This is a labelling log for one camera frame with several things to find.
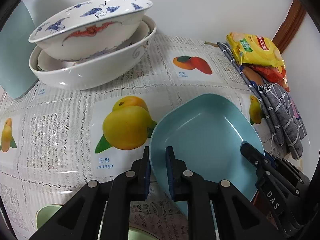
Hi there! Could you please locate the light blue thermos jug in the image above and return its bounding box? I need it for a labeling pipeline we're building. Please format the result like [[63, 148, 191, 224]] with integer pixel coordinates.
[[0, 2, 38, 99]]

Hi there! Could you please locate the fruit print lace tablecloth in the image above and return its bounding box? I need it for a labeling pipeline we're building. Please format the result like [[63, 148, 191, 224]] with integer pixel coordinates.
[[0, 33, 304, 240]]

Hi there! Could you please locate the grey checked cloth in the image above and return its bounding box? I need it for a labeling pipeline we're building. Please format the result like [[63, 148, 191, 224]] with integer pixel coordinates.
[[217, 42, 307, 160]]

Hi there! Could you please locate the yellow chips bag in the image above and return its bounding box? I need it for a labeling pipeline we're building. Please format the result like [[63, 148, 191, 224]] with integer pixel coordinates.
[[226, 33, 285, 68]]

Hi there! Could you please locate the brown wooden door frame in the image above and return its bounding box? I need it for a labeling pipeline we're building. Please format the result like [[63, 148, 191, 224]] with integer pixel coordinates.
[[272, 0, 306, 54]]

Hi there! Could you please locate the large white serving bowl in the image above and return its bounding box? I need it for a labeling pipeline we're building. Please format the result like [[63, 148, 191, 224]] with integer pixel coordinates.
[[29, 15, 157, 90]]

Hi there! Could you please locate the red orange snack bag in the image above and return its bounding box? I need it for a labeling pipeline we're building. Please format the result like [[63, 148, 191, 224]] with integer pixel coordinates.
[[242, 64, 290, 92]]

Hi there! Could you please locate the blue crane porcelain bowl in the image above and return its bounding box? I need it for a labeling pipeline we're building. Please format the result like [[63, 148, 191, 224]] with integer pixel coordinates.
[[28, 0, 153, 61]]

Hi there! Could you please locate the inner white bowl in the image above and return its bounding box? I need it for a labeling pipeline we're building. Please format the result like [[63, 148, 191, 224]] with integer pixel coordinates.
[[37, 21, 150, 71]]

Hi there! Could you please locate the light blue square plate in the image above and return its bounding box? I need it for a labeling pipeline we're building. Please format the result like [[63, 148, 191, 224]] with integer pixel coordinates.
[[149, 93, 266, 217]]

